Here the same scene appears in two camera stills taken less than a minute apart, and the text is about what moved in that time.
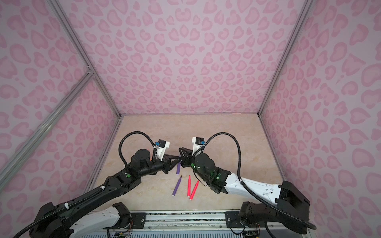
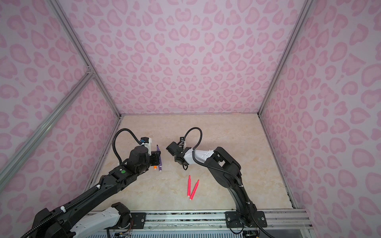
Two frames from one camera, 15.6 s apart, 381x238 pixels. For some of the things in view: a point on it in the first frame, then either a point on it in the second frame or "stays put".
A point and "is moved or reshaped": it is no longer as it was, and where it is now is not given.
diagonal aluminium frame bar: [17, 158] stays put
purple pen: [177, 185] is moved or reshaped
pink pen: [194, 190] stays put
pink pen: [189, 186] stays put
